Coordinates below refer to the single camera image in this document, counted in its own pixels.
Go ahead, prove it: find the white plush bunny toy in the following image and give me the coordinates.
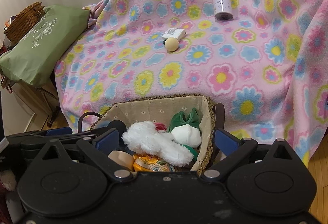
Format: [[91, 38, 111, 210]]
[[122, 121, 194, 167]]

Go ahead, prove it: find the white tissue pack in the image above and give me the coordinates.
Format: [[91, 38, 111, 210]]
[[162, 28, 187, 41]]

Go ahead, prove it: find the pink floral fleece blanket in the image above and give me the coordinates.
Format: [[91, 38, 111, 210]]
[[55, 0, 327, 164]]

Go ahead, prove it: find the green Beauty bag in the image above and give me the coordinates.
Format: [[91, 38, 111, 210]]
[[1, 5, 91, 87]]

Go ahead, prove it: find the brown wicker basket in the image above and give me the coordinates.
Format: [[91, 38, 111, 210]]
[[5, 2, 45, 44]]

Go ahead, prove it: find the orange rainbow pouch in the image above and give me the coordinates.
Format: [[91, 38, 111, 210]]
[[133, 154, 176, 172]]

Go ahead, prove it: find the beige sponge in basket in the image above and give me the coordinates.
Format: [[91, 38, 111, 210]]
[[108, 150, 134, 171]]

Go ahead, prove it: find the woven lined storage basket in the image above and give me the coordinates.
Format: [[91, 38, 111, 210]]
[[90, 95, 225, 174]]

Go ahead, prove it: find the green white plush radish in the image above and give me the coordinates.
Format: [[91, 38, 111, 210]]
[[169, 108, 202, 148]]

